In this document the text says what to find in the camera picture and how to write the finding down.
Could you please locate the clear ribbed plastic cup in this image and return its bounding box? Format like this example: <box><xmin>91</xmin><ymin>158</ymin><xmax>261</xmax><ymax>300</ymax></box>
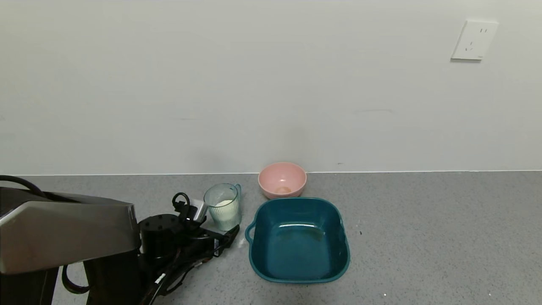
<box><xmin>204</xmin><ymin>183</ymin><xmax>242</xmax><ymax>232</ymax></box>

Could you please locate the teal square plastic tray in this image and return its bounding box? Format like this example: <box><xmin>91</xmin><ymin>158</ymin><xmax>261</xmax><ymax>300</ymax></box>
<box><xmin>245</xmin><ymin>197</ymin><xmax>351</xmax><ymax>283</ymax></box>

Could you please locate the pink bowl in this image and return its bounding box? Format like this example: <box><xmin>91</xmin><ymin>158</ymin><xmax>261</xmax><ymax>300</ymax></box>
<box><xmin>258</xmin><ymin>162</ymin><xmax>307</xmax><ymax>200</ymax></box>

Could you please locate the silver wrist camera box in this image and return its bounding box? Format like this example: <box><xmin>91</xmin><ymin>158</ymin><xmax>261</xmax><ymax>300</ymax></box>
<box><xmin>189</xmin><ymin>199</ymin><xmax>209</xmax><ymax>223</ymax></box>

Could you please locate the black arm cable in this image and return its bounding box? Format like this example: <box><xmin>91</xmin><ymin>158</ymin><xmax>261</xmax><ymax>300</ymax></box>
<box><xmin>62</xmin><ymin>263</ymin><xmax>91</xmax><ymax>295</ymax></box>

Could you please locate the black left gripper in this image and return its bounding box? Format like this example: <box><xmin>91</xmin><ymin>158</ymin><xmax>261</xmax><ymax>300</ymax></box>
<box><xmin>185</xmin><ymin>224</ymin><xmax>240</xmax><ymax>258</ymax></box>

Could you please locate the white wall socket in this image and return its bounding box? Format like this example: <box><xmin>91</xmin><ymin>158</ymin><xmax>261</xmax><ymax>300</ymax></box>
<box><xmin>451</xmin><ymin>20</ymin><xmax>499</xmax><ymax>61</ymax></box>

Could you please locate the black camera cable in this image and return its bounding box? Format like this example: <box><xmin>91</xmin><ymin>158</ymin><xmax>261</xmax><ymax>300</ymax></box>
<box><xmin>171</xmin><ymin>192</ymin><xmax>192</xmax><ymax>216</ymax></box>

